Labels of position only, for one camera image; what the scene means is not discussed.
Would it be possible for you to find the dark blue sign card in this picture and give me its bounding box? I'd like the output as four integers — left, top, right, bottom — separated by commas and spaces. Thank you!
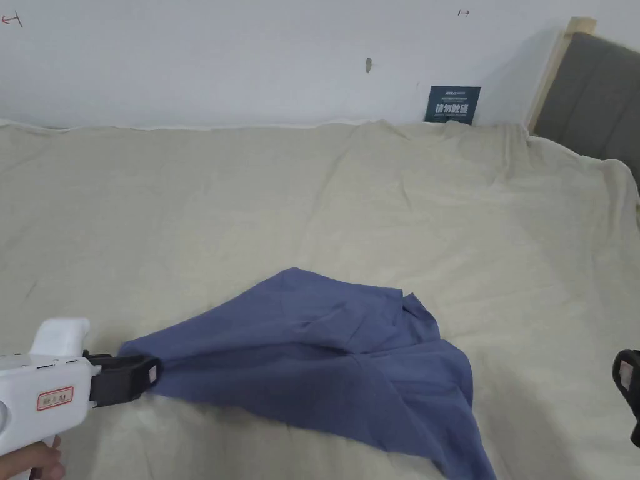
423, 85, 483, 126

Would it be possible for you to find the bed with beige sheet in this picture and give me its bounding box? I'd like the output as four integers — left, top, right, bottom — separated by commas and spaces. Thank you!
0, 119, 640, 480

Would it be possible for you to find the dark blue shirt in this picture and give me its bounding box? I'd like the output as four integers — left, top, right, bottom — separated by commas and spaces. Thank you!
119, 267, 499, 480

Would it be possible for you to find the grey padded headboard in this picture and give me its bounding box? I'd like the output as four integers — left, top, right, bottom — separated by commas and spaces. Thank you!
527, 17, 640, 174

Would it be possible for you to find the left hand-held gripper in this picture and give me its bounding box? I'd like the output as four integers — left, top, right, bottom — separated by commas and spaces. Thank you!
0, 318, 165, 480

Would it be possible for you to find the person's left hand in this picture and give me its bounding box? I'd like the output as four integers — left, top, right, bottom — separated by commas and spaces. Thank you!
0, 434, 66, 480

